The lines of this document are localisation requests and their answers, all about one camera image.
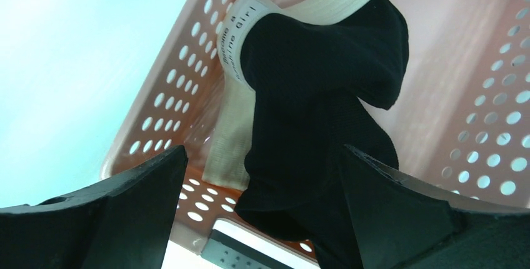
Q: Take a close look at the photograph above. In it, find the black underwear beige waistband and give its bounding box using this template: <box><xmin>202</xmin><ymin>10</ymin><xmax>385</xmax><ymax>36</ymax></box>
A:
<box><xmin>202</xmin><ymin>0</ymin><xmax>409</xmax><ymax>268</ymax></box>

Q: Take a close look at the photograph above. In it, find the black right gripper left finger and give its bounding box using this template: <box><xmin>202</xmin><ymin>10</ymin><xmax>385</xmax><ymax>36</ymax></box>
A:
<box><xmin>1</xmin><ymin>146</ymin><xmax>188</xmax><ymax>268</ymax></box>

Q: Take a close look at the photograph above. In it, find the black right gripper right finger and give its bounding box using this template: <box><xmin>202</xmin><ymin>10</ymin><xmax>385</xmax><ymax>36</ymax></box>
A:
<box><xmin>343</xmin><ymin>145</ymin><xmax>529</xmax><ymax>268</ymax></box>

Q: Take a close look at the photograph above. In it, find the pink plastic basket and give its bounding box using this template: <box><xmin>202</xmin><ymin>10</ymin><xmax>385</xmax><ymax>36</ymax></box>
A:
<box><xmin>100</xmin><ymin>0</ymin><xmax>529</xmax><ymax>268</ymax></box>

